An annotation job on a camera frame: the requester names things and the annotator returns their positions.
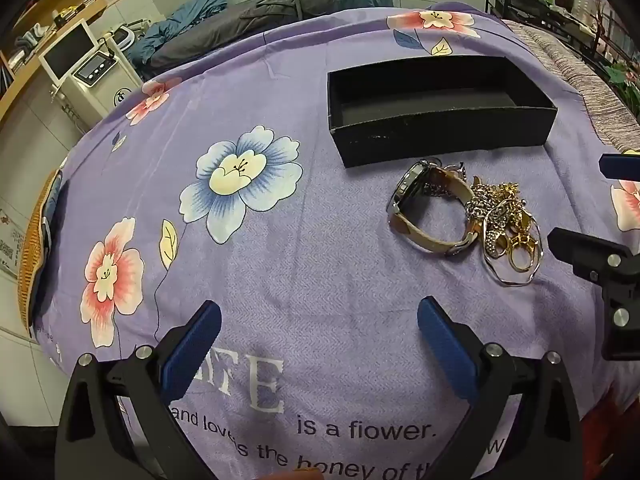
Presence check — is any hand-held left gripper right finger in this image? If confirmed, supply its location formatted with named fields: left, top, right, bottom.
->
left=416, top=296, right=585, bottom=480

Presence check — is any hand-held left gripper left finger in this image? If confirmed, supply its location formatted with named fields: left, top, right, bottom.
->
left=54, top=300, right=223, bottom=480

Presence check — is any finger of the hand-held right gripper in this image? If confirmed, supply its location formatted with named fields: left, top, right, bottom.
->
left=598, top=153, right=640, bottom=181
left=547, top=227, right=640, bottom=362

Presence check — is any gold flower brooch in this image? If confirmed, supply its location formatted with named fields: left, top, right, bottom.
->
left=495, top=181, right=525, bottom=207

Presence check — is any silver chain necklace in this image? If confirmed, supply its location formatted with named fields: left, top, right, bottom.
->
left=424, top=162, right=502, bottom=222

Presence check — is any beige strap wristwatch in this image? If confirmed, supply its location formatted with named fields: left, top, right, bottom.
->
left=387, top=159, right=479, bottom=257

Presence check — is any black cardboard box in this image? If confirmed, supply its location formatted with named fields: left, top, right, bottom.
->
left=327, top=55, right=559, bottom=169

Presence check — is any silver bangle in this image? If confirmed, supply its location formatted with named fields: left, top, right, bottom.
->
left=482, top=219, right=544, bottom=287

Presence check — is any green plant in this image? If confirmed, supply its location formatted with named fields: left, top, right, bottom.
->
left=601, top=54, right=640, bottom=107

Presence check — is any grey striped blanket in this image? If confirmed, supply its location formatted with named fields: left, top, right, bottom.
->
left=500, top=19, right=640, bottom=154

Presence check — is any purple floral bedsheet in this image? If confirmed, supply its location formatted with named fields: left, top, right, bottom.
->
left=29, top=2, right=640, bottom=480

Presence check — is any black metal cart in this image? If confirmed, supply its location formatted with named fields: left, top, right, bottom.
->
left=485, top=0, right=640, bottom=86

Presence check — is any orange woven basket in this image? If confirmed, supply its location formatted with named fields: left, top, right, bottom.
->
left=17, top=169, right=64, bottom=337

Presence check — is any red cloth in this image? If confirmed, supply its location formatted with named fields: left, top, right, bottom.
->
left=581, top=400, right=640, bottom=480

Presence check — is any white machine with screen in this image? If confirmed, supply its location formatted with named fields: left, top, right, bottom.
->
left=38, top=18, right=147, bottom=112

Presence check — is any blue quilt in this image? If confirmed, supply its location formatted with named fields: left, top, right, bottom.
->
left=132, top=0, right=229, bottom=69

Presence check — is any dark blanket pile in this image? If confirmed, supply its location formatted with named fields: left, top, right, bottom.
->
left=142, top=0, right=394, bottom=81

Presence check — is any gold ring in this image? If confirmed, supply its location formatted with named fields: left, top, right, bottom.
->
left=506, top=239, right=535, bottom=273

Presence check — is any wall poster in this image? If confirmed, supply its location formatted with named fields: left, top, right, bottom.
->
left=0, top=207, right=27, bottom=274

